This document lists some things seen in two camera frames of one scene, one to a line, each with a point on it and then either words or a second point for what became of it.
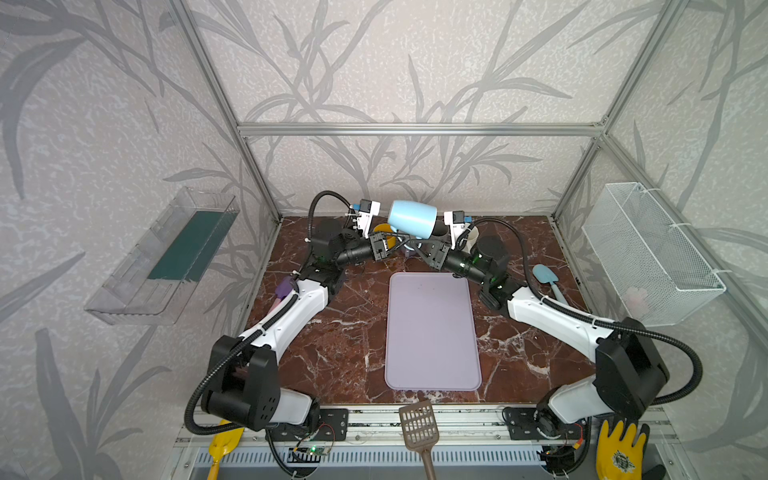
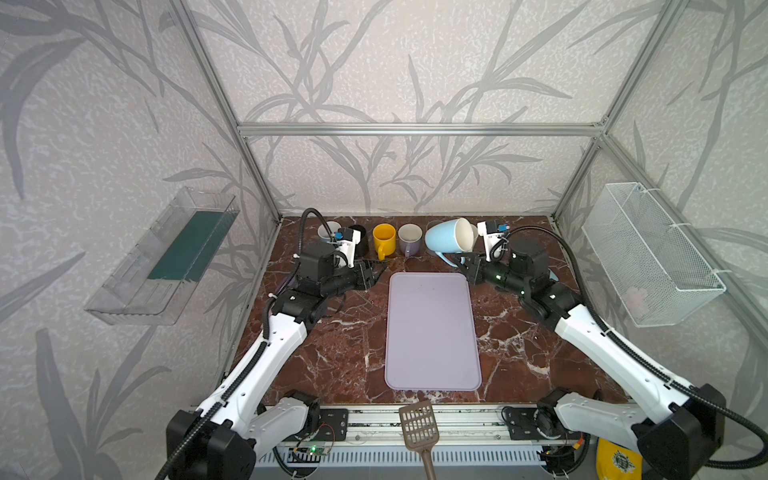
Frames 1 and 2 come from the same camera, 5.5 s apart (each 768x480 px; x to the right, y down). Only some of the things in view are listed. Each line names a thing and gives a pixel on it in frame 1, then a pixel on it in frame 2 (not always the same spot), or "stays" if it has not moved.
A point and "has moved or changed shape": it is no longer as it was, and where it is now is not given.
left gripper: (375, 246) to (364, 274)
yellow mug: (386, 228) stays
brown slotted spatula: (421, 432) stays
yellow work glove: (618, 459) stays
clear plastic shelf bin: (150, 285) stays
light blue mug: (413, 218) has moved or changed shape
